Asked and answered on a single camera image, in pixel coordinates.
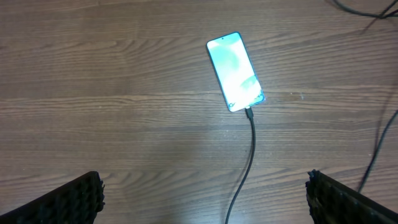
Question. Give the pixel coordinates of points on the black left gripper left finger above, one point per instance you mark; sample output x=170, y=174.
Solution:
x=78, y=201

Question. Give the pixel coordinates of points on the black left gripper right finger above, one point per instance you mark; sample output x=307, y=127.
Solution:
x=331, y=202

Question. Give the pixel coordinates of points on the blue Galaxy smartphone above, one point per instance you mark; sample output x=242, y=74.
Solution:
x=235, y=72

